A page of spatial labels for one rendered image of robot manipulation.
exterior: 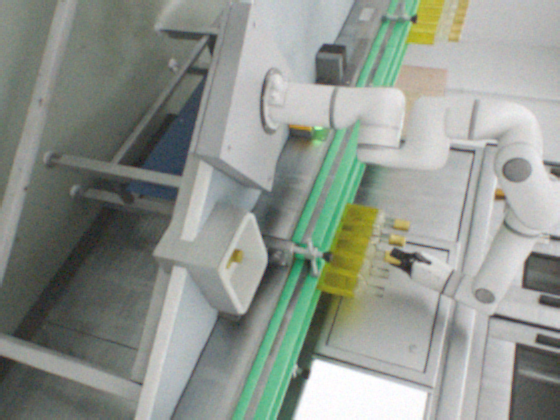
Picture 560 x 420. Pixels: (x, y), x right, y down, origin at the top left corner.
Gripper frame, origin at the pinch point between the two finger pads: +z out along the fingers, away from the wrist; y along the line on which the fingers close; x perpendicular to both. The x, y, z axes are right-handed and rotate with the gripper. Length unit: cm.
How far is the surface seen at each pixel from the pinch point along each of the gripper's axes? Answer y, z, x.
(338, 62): 22, 45, -44
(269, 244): 15.9, 26.5, 21.4
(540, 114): -317, 26, -449
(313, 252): 16.7, 14.7, 18.2
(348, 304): -12.3, 8.1, 14.6
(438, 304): -13.4, -14.3, 0.8
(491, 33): -305, 136, -565
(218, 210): 34, 32, 28
